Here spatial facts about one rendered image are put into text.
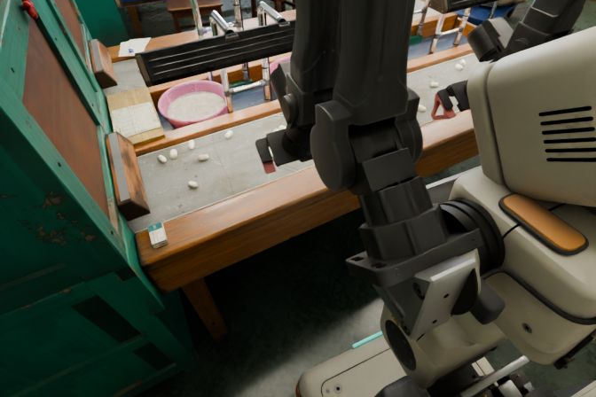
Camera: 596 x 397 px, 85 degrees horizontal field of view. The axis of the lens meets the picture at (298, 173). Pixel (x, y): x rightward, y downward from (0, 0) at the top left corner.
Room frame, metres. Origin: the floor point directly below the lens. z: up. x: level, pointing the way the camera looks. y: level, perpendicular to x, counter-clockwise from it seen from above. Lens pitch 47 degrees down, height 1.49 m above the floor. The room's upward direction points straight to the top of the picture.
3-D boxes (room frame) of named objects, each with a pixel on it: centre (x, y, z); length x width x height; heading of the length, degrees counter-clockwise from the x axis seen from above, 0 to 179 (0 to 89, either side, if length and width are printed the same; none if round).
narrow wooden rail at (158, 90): (1.47, -0.07, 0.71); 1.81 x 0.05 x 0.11; 117
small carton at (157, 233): (0.44, 0.35, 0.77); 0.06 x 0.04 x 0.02; 27
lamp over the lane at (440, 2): (1.32, -0.75, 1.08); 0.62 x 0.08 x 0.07; 117
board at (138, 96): (0.94, 0.59, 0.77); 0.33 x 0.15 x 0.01; 27
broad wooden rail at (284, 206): (0.83, -0.40, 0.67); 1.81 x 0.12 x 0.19; 117
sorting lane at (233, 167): (1.02, -0.30, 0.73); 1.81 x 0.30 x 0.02; 117
